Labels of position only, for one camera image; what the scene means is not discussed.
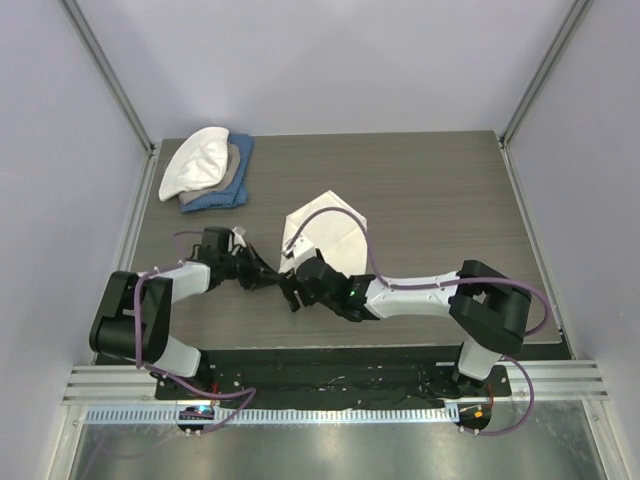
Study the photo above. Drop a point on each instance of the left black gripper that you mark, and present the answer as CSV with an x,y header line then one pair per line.
x,y
259,272

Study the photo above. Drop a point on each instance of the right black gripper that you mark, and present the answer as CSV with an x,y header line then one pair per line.
x,y
289,285

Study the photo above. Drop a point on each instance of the white cloth napkin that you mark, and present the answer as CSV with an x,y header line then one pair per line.
x,y
335,234

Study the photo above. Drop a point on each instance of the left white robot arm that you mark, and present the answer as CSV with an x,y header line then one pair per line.
x,y
133,318

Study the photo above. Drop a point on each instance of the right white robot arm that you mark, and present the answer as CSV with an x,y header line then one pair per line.
x,y
485,304

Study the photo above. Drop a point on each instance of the blue checkered cloth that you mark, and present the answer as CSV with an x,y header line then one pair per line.
x,y
236,194

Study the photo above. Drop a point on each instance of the grey cloth in pile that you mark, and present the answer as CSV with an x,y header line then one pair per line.
x,y
233,163

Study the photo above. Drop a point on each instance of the white folded cloth on pile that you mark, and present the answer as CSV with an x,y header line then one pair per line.
x,y
199,163

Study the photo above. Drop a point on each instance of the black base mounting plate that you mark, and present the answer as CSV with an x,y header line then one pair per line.
x,y
379,378

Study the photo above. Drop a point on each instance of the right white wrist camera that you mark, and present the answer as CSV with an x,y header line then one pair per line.
x,y
301,250

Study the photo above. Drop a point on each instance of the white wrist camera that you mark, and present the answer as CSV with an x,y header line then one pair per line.
x,y
301,250
237,240

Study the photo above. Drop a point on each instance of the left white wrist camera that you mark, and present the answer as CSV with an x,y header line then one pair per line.
x,y
237,240

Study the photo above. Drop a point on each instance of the white slotted cable duct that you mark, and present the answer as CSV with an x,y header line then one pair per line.
x,y
201,414

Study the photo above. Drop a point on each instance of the left aluminium frame post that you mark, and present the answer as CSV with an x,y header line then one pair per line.
x,y
91,43

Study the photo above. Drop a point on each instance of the aluminium frame post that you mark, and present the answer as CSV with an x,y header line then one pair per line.
x,y
91,43
551,58

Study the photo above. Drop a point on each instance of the right aluminium frame post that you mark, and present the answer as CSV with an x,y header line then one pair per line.
x,y
551,58

